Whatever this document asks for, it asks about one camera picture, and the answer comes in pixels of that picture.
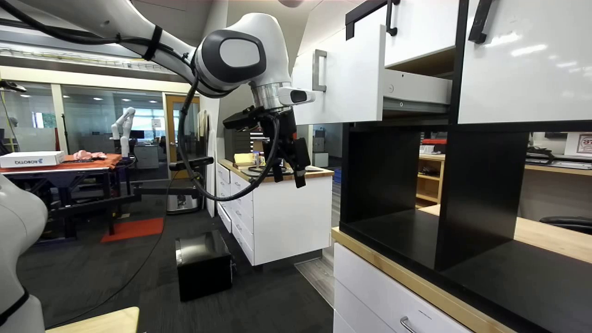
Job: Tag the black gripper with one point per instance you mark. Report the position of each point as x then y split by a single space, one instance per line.
284 143

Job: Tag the white cabinet drawer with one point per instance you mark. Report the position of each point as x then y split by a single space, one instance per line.
413 29
361 88

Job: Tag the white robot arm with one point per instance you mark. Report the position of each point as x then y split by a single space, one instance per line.
248 53

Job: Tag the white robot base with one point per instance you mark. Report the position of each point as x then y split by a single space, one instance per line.
23 219

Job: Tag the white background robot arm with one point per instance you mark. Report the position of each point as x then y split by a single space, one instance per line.
121 130

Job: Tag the white island cabinet wood top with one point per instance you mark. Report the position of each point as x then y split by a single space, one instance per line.
282 221

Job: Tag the white lower drawer cabinet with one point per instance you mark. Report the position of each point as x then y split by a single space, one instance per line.
378 295

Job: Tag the white right cabinet door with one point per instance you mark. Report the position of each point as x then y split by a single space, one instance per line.
528 62

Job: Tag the black box on floor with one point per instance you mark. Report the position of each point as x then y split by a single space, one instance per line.
204 265

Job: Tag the wooden door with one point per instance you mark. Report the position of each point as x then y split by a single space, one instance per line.
180 134

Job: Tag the wooden shelf unit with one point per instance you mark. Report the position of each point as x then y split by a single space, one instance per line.
430 177

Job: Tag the red floor mat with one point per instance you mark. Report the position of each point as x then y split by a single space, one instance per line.
134 230

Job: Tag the red-topped table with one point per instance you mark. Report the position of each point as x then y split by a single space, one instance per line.
82 186

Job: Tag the light wooden table corner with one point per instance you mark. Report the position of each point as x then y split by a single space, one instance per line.
123 321

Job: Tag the white flat box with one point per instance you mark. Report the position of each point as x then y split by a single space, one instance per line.
23 160

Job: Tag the silver drawer handle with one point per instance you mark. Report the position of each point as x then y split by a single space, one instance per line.
319 62

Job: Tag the black shelf cabinet frame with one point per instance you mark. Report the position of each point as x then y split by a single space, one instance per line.
472 243

